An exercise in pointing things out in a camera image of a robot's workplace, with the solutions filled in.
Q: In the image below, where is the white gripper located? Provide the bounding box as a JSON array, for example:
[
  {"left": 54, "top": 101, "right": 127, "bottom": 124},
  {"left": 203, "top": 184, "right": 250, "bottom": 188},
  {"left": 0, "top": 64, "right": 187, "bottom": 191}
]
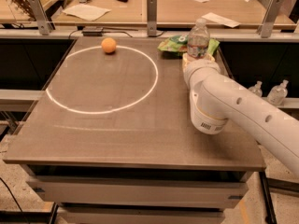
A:
[{"left": 182, "top": 53, "right": 221, "bottom": 89}]

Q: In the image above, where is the clear plastic water bottle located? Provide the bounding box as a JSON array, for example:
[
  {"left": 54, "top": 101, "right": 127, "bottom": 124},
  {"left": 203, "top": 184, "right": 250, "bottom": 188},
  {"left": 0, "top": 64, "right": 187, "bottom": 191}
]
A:
[{"left": 187, "top": 18, "right": 210, "bottom": 59}]

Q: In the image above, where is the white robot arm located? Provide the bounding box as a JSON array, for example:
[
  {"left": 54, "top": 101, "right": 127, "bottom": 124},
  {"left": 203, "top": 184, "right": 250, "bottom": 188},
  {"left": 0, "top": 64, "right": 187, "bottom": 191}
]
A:
[{"left": 182, "top": 54, "right": 299, "bottom": 175}]

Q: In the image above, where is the green rice chip bag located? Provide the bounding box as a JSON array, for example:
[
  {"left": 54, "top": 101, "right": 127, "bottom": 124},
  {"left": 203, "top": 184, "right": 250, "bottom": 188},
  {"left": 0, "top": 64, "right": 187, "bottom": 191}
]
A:
[{"left": 158, "top": 35, "right": 220, "bottom": 58}]

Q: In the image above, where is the clear sanitizer bottle left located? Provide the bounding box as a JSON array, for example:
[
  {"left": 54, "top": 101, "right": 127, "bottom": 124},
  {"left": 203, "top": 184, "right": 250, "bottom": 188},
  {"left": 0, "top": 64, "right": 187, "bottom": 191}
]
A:
[{"left": 249, "top": 81, "right": 263, "bottom": 97}]

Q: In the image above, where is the clear sanitizer bottle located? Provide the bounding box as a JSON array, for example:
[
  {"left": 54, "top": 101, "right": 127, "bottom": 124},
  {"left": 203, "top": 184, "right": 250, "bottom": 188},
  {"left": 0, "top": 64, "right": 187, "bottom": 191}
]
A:
[
  {"left": 249, "top": 81, "right": 263, "bottom": 97},
  {"left": 267, "top": 79, "right": 289, "bottom": 105}
]

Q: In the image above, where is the clear sanitizer bottle right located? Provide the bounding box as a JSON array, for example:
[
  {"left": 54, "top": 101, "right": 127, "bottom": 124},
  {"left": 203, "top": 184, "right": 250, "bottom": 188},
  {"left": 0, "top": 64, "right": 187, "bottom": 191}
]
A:
[{"left": 267, "top": 79, "right": 289, "bottom": 105}]

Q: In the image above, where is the white paper sheet right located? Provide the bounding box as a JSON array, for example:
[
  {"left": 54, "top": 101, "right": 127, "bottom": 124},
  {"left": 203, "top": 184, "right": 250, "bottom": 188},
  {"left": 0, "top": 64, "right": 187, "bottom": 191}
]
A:
[{"left": 203, "top": 12, "right": 240, "bottom": 28}]

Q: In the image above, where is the orange ball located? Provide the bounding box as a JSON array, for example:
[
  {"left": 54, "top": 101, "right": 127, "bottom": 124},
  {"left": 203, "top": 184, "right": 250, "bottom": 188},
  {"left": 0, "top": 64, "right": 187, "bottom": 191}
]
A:
[{"left": 101, "top": 37, "right": 117, "bottom": 54}]

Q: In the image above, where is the black power adapter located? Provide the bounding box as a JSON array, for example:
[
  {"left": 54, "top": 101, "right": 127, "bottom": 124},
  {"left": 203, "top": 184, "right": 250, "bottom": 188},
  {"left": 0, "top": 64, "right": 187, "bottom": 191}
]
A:
[{"left": 82, "top": 27, "right": 103, "bottom": 36}]

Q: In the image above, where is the white paper sheet left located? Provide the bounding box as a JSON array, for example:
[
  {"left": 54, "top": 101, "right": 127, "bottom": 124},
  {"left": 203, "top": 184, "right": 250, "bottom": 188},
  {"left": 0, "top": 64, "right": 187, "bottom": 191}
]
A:
[{"left": 63, "top": 4, "right": 109, "bottom": 21}]

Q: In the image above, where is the white drawer front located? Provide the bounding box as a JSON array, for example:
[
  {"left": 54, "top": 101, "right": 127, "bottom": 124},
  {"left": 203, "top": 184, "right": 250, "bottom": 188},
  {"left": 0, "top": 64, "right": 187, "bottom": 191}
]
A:
[{"left": 27, "top": 176, "right": 248, "bottom": 208}]

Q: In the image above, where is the middle metal bracket post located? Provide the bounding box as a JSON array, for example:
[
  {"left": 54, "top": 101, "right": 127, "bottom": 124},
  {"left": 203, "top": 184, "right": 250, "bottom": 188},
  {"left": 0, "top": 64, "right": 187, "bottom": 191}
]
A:
[{"left": 146, "top": 0, "right": 157, "bottom": 37}]

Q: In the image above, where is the metal bracket post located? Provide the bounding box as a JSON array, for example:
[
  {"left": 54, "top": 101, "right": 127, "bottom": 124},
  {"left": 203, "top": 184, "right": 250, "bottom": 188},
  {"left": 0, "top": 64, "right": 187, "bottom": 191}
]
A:
[
  {"left": 146, "top": 0, "right": 157, "bottom": 37},
  {"left": 257, "top": 0, "right": 284, "bottom": 38},
  {"left": 28, "top": 0, "right": 53, "bottom": 35}
]

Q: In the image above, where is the right metal bracket post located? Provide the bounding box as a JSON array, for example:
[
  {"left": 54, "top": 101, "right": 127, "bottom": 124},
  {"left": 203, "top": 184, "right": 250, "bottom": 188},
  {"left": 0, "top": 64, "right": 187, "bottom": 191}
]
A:
[{"left": 257, "top": 0, "right": 284, "bottom": 38}]

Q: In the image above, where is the left metal bracket post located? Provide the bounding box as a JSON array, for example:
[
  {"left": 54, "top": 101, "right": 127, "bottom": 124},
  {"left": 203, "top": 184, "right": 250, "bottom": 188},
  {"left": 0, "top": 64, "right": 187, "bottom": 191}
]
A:
[{"left": 28, "top": 0, "right": 53, "bottom": 35}]

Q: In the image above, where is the black floor cable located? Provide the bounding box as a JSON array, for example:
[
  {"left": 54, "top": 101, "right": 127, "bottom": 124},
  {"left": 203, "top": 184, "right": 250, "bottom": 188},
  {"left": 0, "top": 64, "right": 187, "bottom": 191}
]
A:
[{"left": 0, "top": 175, "right": 26, "bottom": 224}]

